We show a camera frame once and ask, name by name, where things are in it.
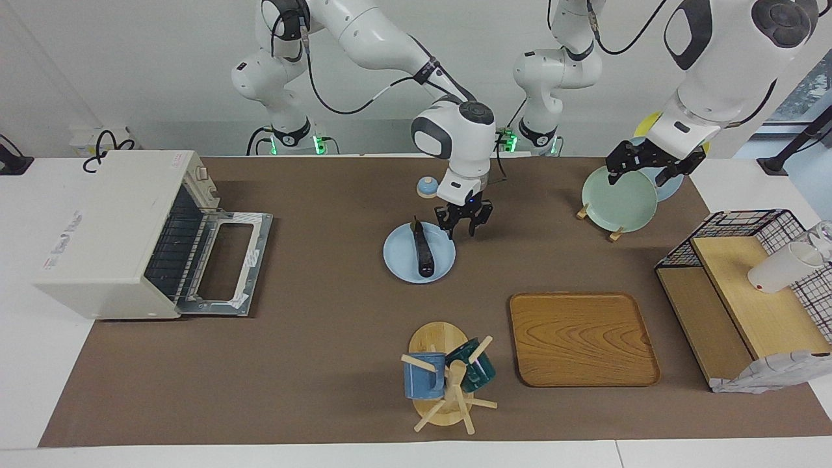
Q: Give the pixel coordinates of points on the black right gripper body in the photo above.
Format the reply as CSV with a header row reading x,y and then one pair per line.
x,y
469,207

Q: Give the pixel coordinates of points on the wooden step shelf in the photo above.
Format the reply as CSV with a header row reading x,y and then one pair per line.
x,y
760,305

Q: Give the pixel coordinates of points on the white power strip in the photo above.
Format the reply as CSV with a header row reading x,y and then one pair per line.
x,y
79,138

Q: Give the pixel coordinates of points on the white checkered cloth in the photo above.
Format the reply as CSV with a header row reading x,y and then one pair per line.
x,y
767,374

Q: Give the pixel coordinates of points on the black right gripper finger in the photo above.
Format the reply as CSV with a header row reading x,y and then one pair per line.
x,y
475,226
450,229

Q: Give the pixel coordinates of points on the white cup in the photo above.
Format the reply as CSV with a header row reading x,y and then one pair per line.
x,y
777,270

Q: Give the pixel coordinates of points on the dark green mug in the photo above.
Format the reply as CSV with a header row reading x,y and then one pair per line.
x,y
478,374

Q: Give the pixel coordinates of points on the black clamp stand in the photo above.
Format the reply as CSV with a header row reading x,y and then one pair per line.
x,y
790,146

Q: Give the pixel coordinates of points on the wooden mug tree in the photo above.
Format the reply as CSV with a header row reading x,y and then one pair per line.
x,y
437,338

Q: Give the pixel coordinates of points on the white toaster oven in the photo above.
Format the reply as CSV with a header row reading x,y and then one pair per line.
x,y
104,221

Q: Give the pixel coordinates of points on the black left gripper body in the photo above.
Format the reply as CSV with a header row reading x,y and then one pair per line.
x,y
656,155

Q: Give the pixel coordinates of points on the small blue knobbed lid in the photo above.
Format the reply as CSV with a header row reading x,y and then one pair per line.
x,y
426,188

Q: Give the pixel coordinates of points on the clear glass cup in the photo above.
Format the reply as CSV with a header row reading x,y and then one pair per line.
x,y
824,237

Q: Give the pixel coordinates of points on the wooden serving tray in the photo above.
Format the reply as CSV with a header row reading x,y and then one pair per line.
x,y
578,341

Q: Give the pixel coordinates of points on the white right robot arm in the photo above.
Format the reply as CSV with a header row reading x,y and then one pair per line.
x,y
455,136

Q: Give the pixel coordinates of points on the yellow plate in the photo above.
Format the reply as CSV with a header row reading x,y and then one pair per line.
x,y
647,125

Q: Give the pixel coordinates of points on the pale green plate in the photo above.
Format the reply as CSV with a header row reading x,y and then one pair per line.
x,y
617,205

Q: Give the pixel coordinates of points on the light blue racked plate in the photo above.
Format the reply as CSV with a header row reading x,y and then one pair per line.
x,y
673,188

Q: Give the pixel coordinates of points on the black table mount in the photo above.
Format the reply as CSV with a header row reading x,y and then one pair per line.
x,y
13,162

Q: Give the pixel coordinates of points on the wooden plate rack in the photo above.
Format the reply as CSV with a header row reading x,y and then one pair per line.
x,y
582,212

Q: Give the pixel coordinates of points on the dark purple eggplant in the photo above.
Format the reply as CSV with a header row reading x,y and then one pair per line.
x,y
424,253

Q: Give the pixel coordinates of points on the brown table mat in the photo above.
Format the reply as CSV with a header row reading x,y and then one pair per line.
x,y
325,338

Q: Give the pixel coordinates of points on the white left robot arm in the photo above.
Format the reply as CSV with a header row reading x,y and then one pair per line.
x,y
721,71

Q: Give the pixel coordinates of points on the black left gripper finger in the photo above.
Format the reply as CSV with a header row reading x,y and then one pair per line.
x,y
615,177
665,178

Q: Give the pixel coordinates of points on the blue mug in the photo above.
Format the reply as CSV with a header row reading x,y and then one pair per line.
x,y
422,380

